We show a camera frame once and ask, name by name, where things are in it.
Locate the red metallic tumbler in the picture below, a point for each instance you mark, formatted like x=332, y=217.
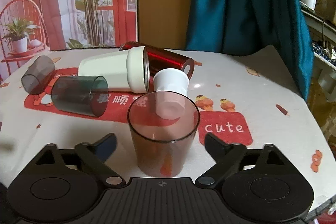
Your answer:
x=160, y=59

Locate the cardboard box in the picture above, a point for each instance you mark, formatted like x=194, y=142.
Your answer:
x=326, y=9

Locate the grey transparent plastic cup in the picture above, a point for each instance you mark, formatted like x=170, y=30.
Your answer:
x=38, y=75

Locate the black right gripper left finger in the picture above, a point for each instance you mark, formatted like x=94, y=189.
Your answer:
x=95, y=155

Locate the yellow plastic bag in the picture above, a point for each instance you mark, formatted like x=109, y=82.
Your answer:
x=323, y=112

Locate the red room scene backdrop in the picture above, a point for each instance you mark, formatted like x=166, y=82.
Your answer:
x=29, y=27

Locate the dark green transparent cup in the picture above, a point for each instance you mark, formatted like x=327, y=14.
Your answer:
x=85, y=95

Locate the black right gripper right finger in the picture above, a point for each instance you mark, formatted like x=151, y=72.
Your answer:
x=227, y=157

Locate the white shelf rack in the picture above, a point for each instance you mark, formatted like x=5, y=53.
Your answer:
x=323, y=36

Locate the cream white tumbler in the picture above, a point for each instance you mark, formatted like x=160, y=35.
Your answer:
x=124, y=71

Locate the brown transparent plastic cup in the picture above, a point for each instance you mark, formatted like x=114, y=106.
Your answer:
x=163, y=125

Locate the small white plastic cup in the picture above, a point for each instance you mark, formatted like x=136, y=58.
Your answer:
x=172, y=80

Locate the white patterned tablecloth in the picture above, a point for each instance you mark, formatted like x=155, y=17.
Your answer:
x=250, y=99

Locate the teal curtain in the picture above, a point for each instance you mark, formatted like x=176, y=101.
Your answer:
x=243, y=27

